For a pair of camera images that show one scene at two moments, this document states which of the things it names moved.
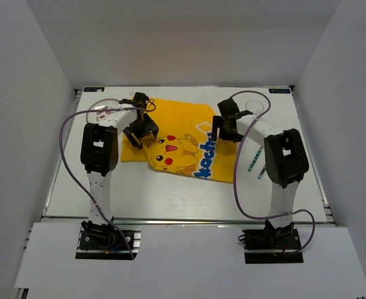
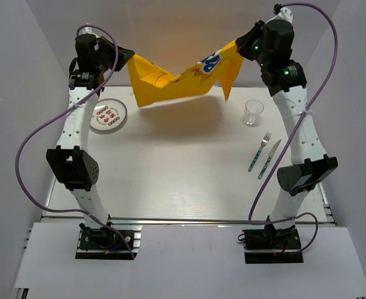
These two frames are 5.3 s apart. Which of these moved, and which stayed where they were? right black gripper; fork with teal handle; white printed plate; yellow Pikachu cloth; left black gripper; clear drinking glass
Moved: left black gripper; right black gripper; yellow Pikachu cloth
Stayed: clear drinking glass; white printed plate; fork with teal handle
